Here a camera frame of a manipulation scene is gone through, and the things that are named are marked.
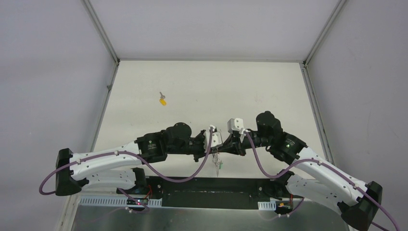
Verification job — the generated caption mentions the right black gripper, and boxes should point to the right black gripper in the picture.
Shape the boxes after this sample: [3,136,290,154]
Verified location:
[217,131,272,156]

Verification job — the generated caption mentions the perforated metal ring plate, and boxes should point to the perforated metal ring plate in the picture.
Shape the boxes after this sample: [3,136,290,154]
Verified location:
[212,153,222,177]

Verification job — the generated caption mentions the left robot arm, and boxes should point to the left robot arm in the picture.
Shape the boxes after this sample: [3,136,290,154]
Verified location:
[54,122,217,196]

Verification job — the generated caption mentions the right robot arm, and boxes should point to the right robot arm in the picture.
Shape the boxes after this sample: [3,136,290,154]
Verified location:
[218,111,383,231]

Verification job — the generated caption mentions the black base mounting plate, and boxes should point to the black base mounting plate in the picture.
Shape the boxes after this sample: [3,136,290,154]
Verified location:
[116,176,305,210]

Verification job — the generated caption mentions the key with yellow tag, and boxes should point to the key with yellow tag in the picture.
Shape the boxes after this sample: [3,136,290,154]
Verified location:
[159,92,167,106]

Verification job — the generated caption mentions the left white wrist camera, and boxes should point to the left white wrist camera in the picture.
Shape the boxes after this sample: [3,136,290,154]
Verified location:
[205,131,223,148]

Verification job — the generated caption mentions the white slotted cable duct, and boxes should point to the white slotted cable duct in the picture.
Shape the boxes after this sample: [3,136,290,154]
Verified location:
[79,195,162,208]

